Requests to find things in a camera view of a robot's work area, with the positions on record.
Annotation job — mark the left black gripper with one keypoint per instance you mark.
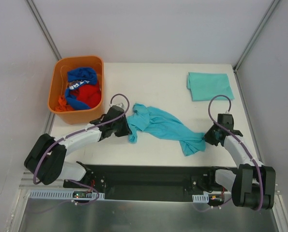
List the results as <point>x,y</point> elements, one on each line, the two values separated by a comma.
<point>124,126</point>

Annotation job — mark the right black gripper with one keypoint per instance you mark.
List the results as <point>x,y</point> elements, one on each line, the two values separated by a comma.
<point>209,137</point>

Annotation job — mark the light blue t shirt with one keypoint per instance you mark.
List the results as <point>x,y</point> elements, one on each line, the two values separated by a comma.
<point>164,125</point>

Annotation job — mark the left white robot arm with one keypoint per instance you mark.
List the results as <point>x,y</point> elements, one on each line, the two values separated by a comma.
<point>47,162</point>

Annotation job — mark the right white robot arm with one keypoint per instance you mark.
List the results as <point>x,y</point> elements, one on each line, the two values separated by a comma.
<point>253,184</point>

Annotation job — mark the red t shirt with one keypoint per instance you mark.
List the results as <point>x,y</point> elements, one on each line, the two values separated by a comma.
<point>88,94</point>

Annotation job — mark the folded teal t shirt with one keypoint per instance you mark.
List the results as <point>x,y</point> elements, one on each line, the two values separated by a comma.
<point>205,86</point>

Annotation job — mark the orange t shirt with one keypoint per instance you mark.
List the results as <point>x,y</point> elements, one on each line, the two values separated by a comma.
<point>63,105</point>

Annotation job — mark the royal blue t shirt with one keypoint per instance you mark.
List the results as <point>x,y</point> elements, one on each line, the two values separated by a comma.
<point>76,78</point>

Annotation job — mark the orange plastic bin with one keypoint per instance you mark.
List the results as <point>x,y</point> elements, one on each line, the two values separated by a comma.
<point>59,85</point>

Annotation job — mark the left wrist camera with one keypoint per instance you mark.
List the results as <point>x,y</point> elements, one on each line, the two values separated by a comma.
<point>121,105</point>

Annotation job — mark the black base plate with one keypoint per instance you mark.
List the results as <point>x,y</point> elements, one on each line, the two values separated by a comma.
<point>152,183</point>

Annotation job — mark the right white cable duct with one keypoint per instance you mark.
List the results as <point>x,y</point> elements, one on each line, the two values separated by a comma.
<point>204,198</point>

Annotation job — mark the white cable duct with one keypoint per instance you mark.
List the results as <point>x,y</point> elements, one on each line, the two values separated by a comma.
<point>66,195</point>
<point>204,198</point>

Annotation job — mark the left white cable duct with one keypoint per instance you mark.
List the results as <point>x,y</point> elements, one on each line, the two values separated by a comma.
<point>66,195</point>

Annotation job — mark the right aluminium corner post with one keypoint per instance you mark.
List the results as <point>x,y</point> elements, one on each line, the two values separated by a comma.
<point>260,27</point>

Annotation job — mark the aluminium corner post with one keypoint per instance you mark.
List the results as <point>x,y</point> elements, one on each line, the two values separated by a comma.
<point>260,27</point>
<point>43,28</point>

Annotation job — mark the left aluminium corner post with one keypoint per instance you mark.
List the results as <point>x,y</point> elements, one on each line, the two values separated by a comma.
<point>43,28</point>

